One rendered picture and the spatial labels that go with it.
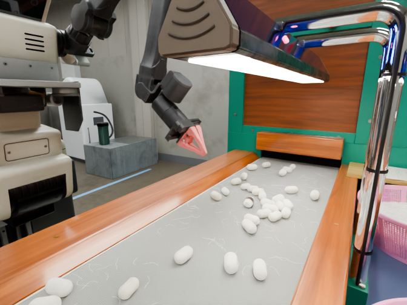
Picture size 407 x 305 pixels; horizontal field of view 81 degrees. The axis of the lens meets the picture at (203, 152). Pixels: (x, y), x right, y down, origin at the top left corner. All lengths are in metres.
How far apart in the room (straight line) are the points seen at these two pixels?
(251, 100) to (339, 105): 0.33
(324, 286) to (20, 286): 0.40
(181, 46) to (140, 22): 3.59
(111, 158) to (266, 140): 2.34
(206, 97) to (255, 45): 2.98
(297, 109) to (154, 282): 0.80
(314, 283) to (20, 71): 0.85
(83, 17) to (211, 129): 2.52
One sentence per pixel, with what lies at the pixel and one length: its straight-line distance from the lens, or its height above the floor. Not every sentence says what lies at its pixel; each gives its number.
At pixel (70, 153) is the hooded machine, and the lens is 4.29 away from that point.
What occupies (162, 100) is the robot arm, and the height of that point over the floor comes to 0.99.
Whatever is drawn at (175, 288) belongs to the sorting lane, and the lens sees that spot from 0.39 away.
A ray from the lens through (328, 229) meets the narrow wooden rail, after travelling 0.52.
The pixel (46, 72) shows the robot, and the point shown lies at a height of 1.07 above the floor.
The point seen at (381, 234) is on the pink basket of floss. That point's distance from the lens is 0.65.
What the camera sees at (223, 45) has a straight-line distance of 0.21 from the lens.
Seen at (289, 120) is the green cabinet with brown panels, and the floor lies 0.90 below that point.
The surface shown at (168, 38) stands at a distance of 0.25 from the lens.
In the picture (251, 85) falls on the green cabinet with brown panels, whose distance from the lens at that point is 1.06.
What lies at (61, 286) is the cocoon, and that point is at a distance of 0.41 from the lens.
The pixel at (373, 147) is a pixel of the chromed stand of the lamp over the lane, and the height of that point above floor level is 0.93.
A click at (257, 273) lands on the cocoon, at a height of 0.75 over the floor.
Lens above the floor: 1.00
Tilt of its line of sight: 14 degrees down
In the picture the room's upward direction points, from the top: straight up
